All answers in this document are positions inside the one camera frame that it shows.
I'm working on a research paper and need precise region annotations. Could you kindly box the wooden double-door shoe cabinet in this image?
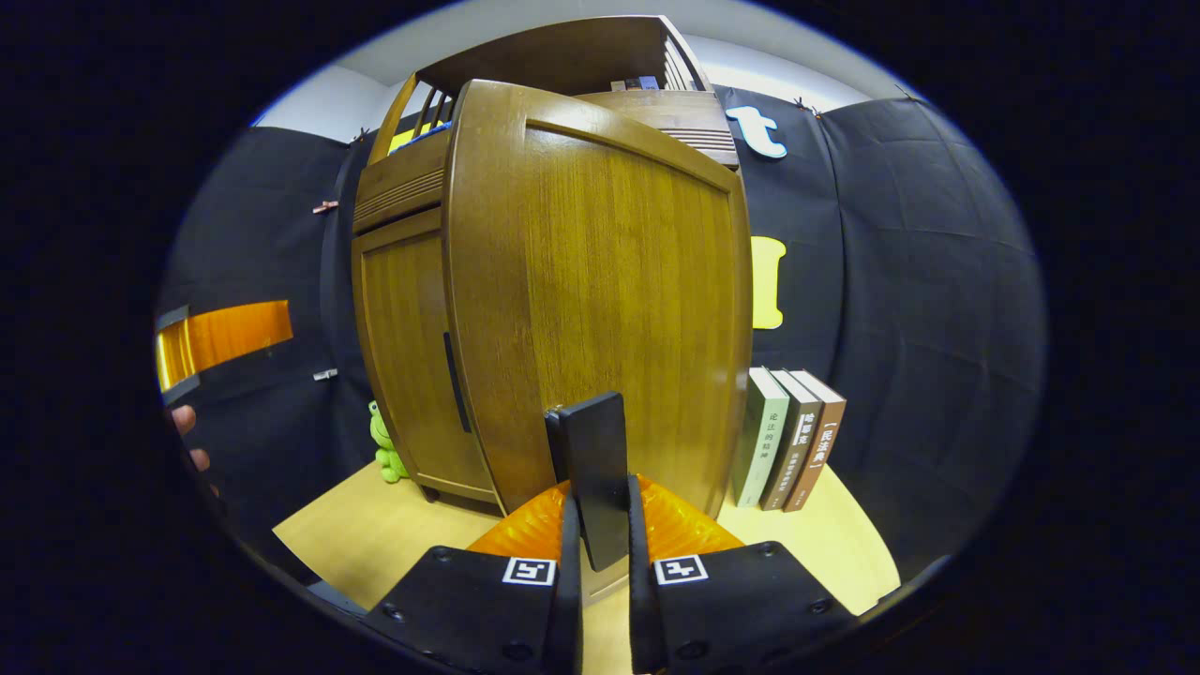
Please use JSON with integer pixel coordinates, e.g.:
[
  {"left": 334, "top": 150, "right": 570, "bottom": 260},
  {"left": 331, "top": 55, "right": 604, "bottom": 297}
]
[{"left": 352, "top": 14, "right": 754, "bottom": 518}]

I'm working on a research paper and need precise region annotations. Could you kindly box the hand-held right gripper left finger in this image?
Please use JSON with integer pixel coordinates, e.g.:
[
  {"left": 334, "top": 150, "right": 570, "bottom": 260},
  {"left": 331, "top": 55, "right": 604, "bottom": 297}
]
[{"left": 361, "top": 480, "right": 584, "bottom": 675}]

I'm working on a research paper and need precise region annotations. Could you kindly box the black door handle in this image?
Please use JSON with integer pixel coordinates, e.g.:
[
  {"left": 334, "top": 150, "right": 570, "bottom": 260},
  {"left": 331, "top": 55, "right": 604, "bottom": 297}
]
[
  {"left": 546, "top": 392, "right": 631, "bottom": 573},
  {"left": 443, "top": 331, "right": 473, "bottom": 434}
]

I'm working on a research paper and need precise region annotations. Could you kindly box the black backdrop cloth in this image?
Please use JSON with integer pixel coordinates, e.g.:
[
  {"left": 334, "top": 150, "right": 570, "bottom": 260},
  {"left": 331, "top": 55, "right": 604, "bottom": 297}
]
[{"left": 155, "top": 89, "right": 1049, "bottom": 601}]

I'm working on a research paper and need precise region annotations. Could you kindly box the brown book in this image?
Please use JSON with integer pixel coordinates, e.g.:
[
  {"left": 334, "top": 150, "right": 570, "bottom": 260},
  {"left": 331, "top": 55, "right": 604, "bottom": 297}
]
[{"left": 783, "top": 370, "right": 847, "bottom": 513}]

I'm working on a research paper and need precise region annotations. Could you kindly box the green-white book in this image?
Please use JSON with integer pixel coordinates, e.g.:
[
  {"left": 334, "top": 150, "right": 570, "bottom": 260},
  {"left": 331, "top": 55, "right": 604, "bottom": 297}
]
[{"left": 731, "top": 367, "right": 790, "bottom": 508}]

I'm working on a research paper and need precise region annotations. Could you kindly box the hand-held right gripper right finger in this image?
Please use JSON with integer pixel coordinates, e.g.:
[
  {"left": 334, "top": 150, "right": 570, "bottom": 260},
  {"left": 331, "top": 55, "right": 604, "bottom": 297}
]
[{"left": 626, "top": 473, "right": 859, "bottom": 675}]

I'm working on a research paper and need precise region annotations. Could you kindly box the blue cloth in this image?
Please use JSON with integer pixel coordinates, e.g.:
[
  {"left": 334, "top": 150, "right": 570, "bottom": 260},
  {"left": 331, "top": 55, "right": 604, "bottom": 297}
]
[{"left": 389, "top": 120, "right": 453, "bottom": 156}]

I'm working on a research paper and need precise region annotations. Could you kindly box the green frog toy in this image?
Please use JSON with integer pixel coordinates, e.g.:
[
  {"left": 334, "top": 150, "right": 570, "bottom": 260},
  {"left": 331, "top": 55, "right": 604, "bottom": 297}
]
[{"left": 367, "top": 401, "right": 411, "bottom": 484}]

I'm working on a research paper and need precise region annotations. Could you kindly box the grey-brown book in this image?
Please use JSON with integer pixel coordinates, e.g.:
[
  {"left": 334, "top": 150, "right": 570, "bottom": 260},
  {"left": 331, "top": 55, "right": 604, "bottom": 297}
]
[{"left": 761, "top": 370, "right": 824, "bottom": 512}]

